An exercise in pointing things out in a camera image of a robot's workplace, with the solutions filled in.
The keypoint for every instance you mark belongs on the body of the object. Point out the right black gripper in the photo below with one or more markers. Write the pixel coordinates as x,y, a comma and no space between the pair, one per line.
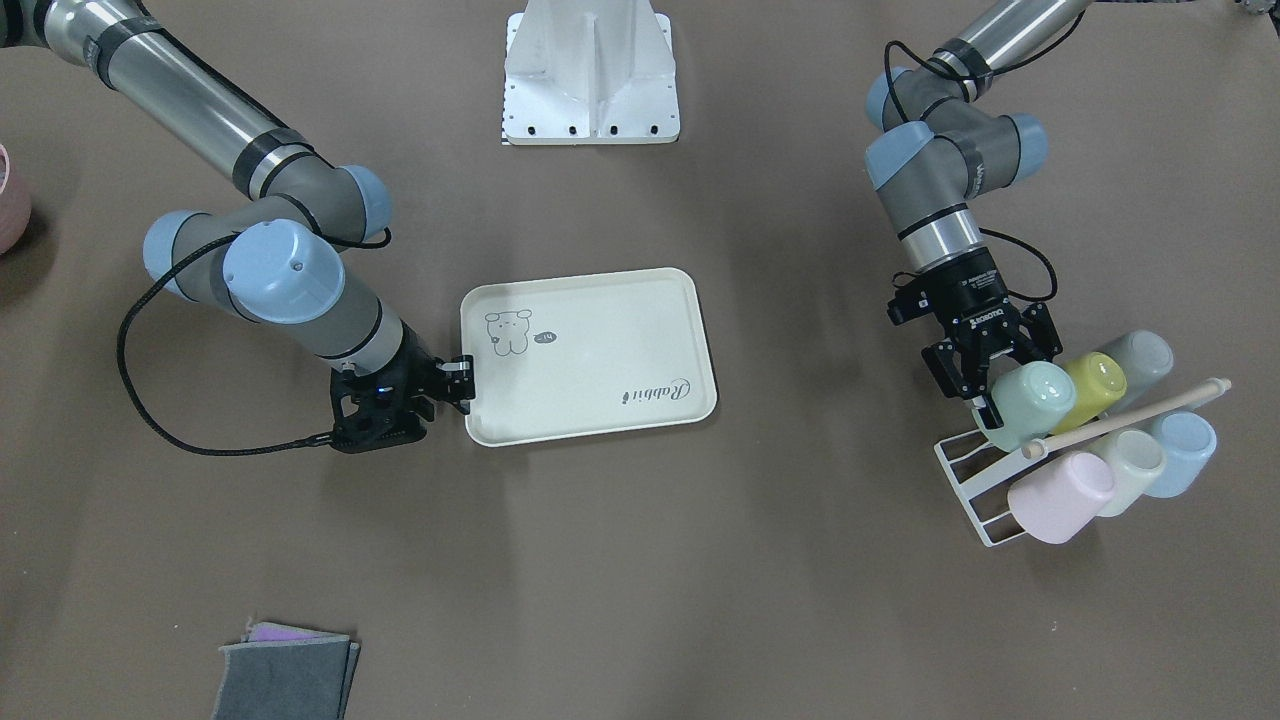
418,367

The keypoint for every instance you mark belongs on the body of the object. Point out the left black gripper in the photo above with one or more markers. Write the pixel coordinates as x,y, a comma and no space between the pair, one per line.
983,292

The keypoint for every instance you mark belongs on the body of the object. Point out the mint green cup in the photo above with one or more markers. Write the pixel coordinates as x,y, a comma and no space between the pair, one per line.
1031,401

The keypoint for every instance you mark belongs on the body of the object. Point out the cream rabbit tray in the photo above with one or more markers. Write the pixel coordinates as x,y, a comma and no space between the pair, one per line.
584,355

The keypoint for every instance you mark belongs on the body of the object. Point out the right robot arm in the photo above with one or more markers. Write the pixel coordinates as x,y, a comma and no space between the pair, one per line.
275,261

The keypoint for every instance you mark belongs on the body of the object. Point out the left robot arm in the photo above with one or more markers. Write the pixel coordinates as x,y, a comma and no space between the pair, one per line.
936,152

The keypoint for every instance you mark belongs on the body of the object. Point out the yellow cup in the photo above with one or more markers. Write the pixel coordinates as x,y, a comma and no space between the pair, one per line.
1099,383

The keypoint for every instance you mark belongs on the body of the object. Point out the grey cup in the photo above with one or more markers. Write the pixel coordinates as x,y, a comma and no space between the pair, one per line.
1145,357

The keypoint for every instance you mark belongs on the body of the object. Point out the pink cup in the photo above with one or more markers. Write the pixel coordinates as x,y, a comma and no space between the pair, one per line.
1057,500

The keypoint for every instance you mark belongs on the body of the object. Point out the white cup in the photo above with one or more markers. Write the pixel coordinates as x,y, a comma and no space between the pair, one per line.
1136,459

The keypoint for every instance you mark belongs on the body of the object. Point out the light blue cup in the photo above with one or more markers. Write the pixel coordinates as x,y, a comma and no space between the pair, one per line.
1189,442

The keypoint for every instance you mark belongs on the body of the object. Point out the purple cloth under grey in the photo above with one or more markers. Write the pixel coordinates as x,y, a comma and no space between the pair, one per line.
267,632

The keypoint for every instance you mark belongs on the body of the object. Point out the grey folded cloth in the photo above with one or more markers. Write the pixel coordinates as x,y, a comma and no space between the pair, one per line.
306,679

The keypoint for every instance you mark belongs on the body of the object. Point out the pink ice bowl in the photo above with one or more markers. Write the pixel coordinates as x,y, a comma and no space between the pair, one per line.
16,204

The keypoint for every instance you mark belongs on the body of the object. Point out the white wire cup rack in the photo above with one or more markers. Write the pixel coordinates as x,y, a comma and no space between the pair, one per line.
981,474

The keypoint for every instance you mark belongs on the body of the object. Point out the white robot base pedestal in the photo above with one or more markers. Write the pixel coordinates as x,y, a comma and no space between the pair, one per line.
589,73

